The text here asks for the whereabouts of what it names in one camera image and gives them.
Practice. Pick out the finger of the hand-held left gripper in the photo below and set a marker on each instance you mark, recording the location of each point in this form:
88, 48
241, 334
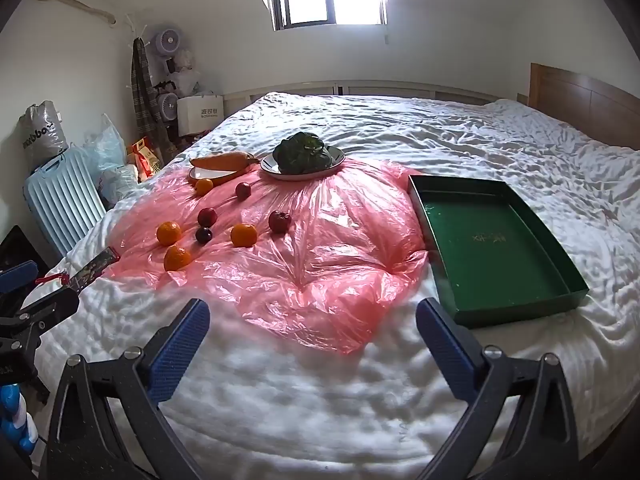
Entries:
17, 276
47, 310

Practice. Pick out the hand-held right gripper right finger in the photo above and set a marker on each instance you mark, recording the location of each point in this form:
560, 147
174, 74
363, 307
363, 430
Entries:
445, 345

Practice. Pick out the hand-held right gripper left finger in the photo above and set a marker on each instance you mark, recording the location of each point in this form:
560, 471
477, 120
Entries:
180, 345

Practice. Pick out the orange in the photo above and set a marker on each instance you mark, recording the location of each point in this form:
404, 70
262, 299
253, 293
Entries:
169, 233
203, 186
177, 257
243, 235

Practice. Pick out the green tray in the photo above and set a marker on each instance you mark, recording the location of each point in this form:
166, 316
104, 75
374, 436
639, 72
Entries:
490, 250

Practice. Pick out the dark plum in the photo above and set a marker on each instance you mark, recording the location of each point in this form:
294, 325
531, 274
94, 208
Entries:
203, 235

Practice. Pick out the person's left hand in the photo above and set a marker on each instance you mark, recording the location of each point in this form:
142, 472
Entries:
12, 410

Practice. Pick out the dark patterned case red tassel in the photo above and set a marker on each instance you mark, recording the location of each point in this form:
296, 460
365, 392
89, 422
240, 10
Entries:
95, 266

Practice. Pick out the light blue suitcase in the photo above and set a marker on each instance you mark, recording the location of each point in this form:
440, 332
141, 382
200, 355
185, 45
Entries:
65, 195

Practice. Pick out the bed with white quilt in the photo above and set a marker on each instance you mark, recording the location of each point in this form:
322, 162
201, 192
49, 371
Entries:
350, 410

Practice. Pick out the white plastic bag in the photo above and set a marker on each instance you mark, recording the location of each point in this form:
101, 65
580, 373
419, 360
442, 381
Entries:
119, 185

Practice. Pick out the grey printed bag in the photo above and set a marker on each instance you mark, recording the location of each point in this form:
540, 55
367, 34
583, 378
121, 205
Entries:
42, 132

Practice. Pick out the pink plastic sheet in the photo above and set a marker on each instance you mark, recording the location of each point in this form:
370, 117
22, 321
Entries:
325, 250

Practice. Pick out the bluish plastic bag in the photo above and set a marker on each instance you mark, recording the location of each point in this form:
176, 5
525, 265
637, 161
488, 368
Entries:
105, 147

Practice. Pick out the red snack box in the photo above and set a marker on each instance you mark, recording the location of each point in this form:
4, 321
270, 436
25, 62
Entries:
145, 157

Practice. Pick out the white plate with dark rim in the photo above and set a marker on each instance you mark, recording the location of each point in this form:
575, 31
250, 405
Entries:
270, 167

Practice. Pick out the plaid scarf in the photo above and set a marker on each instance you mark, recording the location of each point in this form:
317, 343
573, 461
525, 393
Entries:
142, 90

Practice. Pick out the green leafy vegetable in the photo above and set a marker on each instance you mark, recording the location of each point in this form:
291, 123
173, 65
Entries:
302, 152

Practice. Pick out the white cardboard box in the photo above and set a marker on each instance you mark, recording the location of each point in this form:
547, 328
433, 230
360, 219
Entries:
200, 115

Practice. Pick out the translucent plastic bag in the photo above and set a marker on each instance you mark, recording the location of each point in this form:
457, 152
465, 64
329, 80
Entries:
187, 77

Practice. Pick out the white coat rack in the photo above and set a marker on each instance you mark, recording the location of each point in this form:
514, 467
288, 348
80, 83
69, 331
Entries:
131, 22

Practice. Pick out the wooden headboard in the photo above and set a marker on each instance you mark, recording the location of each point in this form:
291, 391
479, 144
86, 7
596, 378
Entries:
575, 90

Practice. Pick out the wooden branch wall hook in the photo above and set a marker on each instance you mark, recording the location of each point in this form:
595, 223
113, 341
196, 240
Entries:
75, 4

